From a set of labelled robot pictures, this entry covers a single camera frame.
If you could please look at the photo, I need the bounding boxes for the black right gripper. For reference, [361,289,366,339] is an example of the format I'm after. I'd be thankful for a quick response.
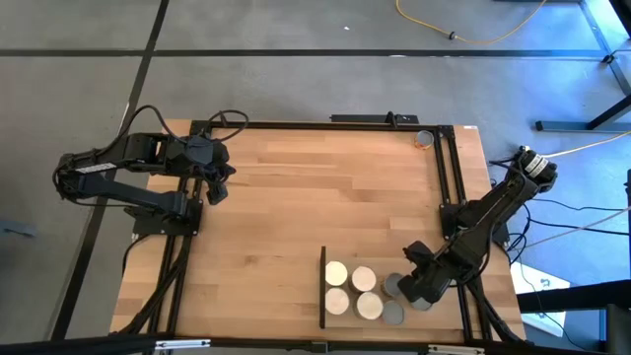
[397,240,474,305]

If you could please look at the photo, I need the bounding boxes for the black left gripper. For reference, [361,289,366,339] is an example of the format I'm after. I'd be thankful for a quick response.
[196,152,237,206]

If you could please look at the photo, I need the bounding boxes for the orange black-patterned short can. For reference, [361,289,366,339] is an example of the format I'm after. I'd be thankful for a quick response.
[380,273,406,299]

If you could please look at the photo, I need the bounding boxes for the Saucy spaghetti short can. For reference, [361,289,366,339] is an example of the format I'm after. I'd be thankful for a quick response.
[382,300,406,326]

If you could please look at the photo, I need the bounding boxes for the tall yellow blue can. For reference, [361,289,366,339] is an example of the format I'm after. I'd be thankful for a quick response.
[352,291,385,321]

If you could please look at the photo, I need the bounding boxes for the tall labelled tin can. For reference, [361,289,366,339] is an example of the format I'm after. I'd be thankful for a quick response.
[348,265,378,296]

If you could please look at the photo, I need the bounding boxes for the Carrots labelled tall can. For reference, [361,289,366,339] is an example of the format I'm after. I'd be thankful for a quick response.
[323,287,350,317]

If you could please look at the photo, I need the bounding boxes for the Tomatoes labelled tall can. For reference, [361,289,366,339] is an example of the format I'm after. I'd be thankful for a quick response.
[323,259,350,288]

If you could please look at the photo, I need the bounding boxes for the white paper sheet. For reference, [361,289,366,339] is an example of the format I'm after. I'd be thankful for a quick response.
[510,259,572,339]

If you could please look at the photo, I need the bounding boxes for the black beam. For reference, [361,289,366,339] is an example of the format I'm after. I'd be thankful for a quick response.
[516,280,631,315]

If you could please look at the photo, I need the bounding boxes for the yellow red-patterned short can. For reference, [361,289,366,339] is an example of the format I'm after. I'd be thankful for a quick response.
[413,129,436,151]

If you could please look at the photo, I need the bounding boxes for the black bar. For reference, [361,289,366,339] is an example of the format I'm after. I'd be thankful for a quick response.
[328,112,420,125]

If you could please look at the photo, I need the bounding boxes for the silver metal bracket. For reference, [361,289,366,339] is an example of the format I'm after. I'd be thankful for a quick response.
[427,343,487,355]
[154,337,212,351]

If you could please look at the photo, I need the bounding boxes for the black aluminium table frame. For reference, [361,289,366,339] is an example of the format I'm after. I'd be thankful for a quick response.
[111,120,527,354]

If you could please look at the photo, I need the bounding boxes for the black camera rig frame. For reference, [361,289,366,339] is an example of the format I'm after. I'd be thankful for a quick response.
[0,332,213,355]

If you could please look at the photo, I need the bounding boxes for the grey-blue desk frame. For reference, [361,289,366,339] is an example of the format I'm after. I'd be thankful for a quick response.
[534,0,631,134]

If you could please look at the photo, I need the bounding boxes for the yellow extension cord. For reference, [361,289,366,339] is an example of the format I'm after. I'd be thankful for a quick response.
[539,130,631,160]

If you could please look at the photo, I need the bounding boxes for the yellow cable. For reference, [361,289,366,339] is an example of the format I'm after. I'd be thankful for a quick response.
[393,0,548,46]

